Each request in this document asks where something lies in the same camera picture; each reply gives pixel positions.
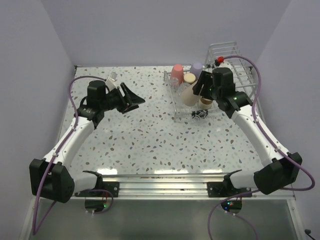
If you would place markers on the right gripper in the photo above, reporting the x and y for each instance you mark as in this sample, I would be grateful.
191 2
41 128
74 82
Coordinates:
204 78

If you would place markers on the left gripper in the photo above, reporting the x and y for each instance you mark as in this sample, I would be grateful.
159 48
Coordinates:
129 99

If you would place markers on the steel cork cup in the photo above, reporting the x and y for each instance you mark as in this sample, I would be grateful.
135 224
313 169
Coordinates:
205 104
189 78

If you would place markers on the lavender plastic cup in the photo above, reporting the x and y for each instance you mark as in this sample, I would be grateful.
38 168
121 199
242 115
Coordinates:
196 69

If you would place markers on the beige plastic cup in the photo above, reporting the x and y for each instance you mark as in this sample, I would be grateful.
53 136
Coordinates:
188 97

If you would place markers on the pink plastic cup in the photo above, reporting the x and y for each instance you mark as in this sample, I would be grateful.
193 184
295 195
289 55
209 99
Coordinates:
178 73

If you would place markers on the small clear glass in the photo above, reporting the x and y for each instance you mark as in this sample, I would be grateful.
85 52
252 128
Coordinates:
174 83

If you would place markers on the large clear glass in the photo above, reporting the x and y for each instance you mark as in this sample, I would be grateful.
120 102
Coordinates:
182 87

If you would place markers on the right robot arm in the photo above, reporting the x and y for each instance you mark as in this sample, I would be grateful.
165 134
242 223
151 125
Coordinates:
280 167

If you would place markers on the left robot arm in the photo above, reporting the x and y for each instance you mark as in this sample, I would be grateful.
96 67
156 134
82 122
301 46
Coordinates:
50 177

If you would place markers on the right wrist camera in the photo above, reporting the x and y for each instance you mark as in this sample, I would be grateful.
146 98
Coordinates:
220 62

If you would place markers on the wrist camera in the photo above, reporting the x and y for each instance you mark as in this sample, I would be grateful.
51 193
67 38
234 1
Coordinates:
113 80
220 62

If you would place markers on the white wire dish rack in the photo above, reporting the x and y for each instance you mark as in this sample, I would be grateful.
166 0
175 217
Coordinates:
222 82

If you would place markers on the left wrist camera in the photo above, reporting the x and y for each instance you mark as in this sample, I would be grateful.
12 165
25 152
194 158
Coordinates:
113 80

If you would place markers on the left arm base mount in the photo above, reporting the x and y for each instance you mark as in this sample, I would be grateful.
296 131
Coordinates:
100 199

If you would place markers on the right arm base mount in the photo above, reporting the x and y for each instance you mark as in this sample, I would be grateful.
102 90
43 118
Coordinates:
235 203

